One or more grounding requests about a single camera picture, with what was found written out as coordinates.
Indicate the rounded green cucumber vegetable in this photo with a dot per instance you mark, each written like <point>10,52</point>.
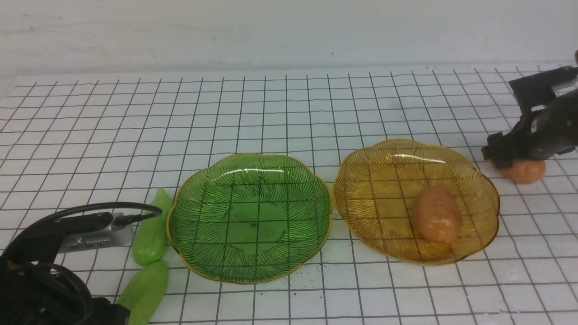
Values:
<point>144,292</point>

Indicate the green glass plate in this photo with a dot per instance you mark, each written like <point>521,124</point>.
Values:
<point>250,218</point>

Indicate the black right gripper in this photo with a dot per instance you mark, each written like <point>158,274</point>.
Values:
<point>547,126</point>

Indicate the pointed green gourd vegetable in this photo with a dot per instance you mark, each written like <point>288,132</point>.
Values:
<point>151,241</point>

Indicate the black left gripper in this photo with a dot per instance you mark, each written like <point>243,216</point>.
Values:
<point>37,291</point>

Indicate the orange potato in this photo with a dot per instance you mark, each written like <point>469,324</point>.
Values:
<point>524,171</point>
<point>436,215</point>

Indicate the amber glass plate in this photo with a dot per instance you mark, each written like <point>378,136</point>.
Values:
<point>375,189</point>

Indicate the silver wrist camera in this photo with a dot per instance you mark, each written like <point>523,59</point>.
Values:
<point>106,234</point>

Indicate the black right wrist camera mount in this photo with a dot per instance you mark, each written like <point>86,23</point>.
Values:
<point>539,88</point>

